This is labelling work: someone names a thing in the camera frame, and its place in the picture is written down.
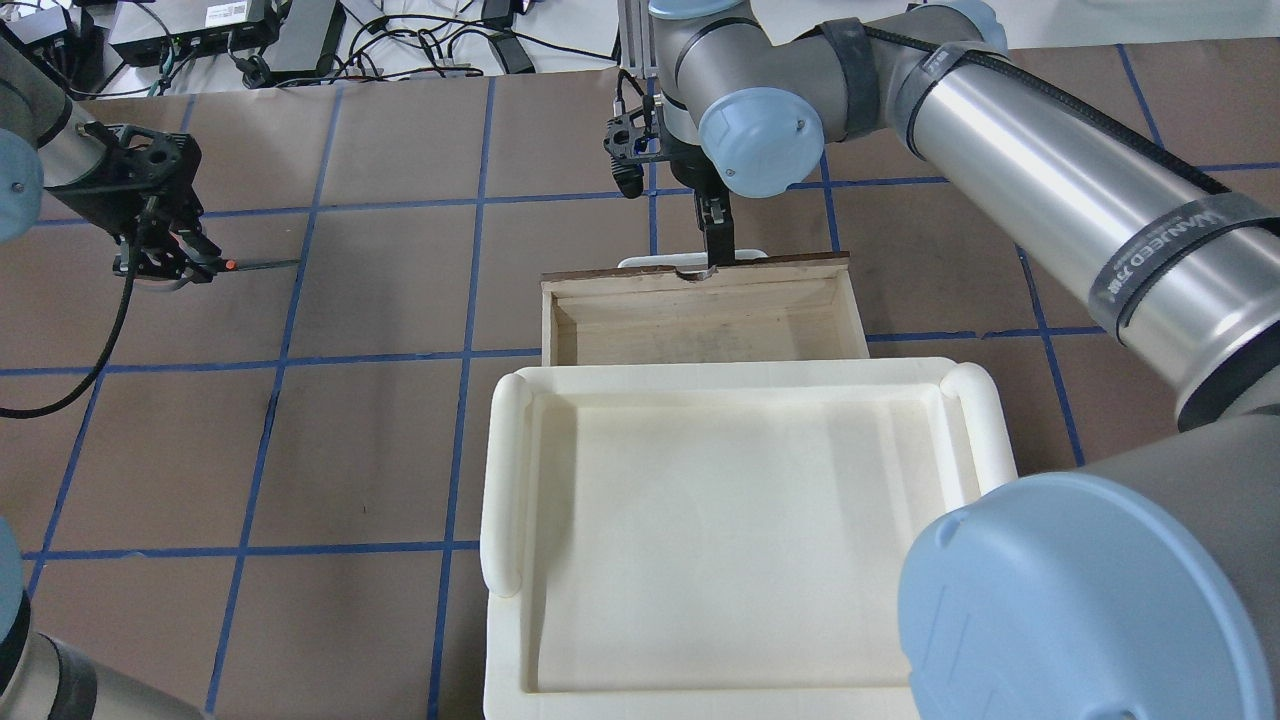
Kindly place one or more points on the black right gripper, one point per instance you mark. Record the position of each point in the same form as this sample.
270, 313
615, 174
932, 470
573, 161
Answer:
714, 218

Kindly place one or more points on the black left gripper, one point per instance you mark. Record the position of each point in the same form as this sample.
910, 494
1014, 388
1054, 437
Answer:
112, 200

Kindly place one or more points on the wooden drawer with white handle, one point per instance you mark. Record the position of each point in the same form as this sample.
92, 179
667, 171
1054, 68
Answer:
788, 308

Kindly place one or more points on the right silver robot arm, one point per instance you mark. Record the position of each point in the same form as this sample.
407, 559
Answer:
1143, 586

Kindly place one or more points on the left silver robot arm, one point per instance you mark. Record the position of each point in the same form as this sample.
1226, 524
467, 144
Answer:
42, 145

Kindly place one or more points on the black power brick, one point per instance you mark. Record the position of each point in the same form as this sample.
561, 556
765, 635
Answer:
307, 43

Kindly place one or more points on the brown paper table mat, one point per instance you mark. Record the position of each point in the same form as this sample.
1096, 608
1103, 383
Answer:
270, 501

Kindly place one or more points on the cream plastic tray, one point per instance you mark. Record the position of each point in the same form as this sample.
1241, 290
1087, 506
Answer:
719, 541

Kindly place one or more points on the black network switch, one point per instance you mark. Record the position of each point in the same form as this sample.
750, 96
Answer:
148, 33

